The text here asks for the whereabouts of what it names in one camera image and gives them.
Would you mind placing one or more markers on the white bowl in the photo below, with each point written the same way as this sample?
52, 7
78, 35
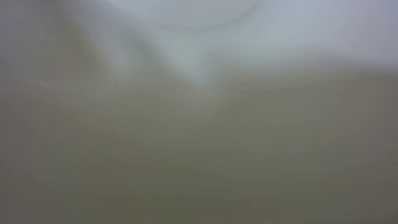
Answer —
207, 39

